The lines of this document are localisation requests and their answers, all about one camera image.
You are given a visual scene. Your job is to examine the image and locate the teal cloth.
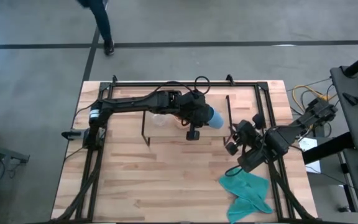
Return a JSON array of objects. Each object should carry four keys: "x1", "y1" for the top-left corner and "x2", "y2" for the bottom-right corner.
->
[{"x1": 218, "y1": 169, "x2": 275, "y2": 224}]

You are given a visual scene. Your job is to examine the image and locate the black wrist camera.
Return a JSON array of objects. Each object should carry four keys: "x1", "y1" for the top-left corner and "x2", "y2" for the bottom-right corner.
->
[
  {"x1": 185, "y1": 124, "x2": 201, "y2": 141},
  {"x1": 225, "y1": 142, "x2": 239, "y2": 156}
]

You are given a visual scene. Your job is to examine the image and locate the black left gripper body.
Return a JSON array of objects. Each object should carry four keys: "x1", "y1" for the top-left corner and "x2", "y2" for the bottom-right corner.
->
[{"x1": 178, "y1": 91, "x2": 214, "y2": 128}]

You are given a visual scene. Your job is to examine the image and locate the yellow cable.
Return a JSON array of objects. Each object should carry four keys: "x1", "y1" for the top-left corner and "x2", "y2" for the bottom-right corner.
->
[{"x1": 292, "y1": 84, "x2": 338, "y2": 108}]

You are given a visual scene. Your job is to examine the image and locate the person's legs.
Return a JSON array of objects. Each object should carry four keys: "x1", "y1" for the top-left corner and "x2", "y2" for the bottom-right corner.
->
[{"x1": 76, "y1": 0, "x2": 116, "y2": 57}]

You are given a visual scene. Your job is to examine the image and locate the blue plastic cup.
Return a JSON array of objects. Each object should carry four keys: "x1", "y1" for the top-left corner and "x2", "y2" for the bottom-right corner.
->
[{"x1": 206, "y1": 106, "x2": 225, "y2": 130}]

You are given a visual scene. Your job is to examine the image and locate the black aluminium table frame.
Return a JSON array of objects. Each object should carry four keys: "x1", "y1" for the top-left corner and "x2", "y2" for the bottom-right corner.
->
[{"x1": 50, "y1": 79, "x2": 319, "y2": 224}]

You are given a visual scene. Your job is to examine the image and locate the black support beam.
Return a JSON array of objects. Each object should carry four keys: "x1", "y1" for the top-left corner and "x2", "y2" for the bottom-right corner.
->
[{"x1": 301, "y1": 132, "x2": 356, "y2": 165}]

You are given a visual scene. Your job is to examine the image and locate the grey side table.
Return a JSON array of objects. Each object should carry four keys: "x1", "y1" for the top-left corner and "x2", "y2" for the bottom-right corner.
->
[{"x1": 330, "y1": 65, "x2": 358, "y2": 152}]

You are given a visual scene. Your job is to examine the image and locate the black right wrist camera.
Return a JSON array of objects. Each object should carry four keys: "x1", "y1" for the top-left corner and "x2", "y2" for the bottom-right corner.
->
[{"x1": 225, "y1": 142, "x2": 239, "y2": 156}]

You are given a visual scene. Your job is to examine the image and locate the white paper sheet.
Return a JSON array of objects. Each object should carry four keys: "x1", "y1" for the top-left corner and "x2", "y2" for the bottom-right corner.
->
[{"x1": 298, "y1": 136, "x2": 322, "y2": 174}]

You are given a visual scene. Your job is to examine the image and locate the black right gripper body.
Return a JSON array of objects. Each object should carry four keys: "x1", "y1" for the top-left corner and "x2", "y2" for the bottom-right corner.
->
[{"x1": 233, "y1": 113, "x2": 267, "y2": 149}]

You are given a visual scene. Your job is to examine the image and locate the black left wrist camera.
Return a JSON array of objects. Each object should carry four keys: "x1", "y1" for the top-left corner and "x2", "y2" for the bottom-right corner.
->
[{"x1": 185, "y1": 124, "x2": 201, "y2": 141}]

